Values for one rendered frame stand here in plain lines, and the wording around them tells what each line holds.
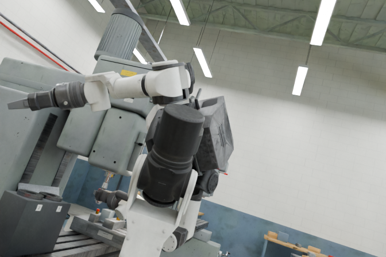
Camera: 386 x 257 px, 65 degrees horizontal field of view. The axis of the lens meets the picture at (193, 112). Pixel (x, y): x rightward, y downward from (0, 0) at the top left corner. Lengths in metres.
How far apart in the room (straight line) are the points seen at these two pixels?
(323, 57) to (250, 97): 2.23
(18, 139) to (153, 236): 1.02
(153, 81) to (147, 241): 0.44
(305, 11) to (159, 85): 7.51
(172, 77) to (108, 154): 0.78
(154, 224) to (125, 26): 1.25
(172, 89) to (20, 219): 0.68
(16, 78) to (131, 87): 1.22
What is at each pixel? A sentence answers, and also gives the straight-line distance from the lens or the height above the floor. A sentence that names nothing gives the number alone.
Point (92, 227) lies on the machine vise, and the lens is 1.77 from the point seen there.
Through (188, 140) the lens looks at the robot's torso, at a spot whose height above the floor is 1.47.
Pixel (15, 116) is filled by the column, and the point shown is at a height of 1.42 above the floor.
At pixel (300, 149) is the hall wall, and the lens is 8.16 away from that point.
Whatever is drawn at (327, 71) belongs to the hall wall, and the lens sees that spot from 8.93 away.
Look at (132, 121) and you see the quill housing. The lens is 1.56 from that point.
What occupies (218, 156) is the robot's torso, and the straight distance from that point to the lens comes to 1.03.
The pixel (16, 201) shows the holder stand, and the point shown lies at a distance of 1.23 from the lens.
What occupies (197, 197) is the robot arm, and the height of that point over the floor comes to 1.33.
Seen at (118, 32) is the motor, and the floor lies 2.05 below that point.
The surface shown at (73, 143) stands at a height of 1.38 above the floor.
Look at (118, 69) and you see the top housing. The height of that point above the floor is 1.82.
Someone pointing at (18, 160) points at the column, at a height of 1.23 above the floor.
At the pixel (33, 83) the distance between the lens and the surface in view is 1.95.
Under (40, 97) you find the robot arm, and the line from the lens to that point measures 1.06.
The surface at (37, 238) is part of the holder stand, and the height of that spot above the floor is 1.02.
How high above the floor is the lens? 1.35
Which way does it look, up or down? 14 degrees up
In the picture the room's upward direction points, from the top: 18 degrees clockwise
